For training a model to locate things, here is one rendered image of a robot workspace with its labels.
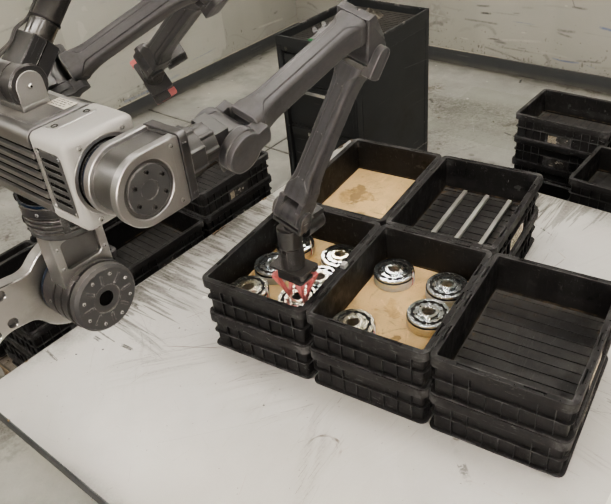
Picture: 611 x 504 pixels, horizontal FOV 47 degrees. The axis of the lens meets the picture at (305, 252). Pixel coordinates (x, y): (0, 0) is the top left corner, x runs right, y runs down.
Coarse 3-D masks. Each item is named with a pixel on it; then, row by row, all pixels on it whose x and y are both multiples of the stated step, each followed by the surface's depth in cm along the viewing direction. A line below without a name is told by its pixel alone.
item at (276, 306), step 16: (224, 256) 178; (352, 256) 173; (208, 272) 173; (336, 272) 169; (208, 288) 172; (224, 288) 168; (240, 288) 167; (320, 288) 165; (256, 304) 165; (272, 304) 162; (288, 304) 161; (304, 304) 160
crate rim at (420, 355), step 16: (368, 240) 178; (432, 240) 176; (448, 240) 175; (480, 272) 164; (464, 288) 160; (320, 320) 155; (448, 320) 152; (352, 336) 153; (368, 336) 150; (432, 336) 148; (400, 352) 147; (416, 352) 145
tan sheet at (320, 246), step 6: (318, 240) 198; (318, 246) 195; (324, 246) 195; (318, 252) 193; (312, 258) 191; (318, 258) 191; (318, 264) 189; (288, 282) 183; (270, 288) 182; (276, 288) 182; (282, 288) 182; (270, 294) 180; (276, 294) 180
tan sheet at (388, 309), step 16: (416, 272) 182; (432, 272) 181; (368, 288) 178; (416, 288) 177; (352, 304) 174; (368, 304) 174; (384, 304) 173; (400, 304) 172; (384, 320) 168; (400, 320) 168; (384, 336) 164; (400, 336) 163; (416, 336) 163
